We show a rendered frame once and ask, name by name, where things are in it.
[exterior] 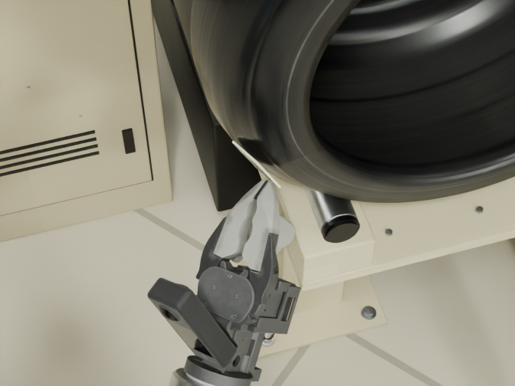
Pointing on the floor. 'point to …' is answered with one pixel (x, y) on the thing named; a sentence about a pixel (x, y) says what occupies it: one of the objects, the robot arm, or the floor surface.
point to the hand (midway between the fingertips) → (260, 191)
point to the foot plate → (329, 318)
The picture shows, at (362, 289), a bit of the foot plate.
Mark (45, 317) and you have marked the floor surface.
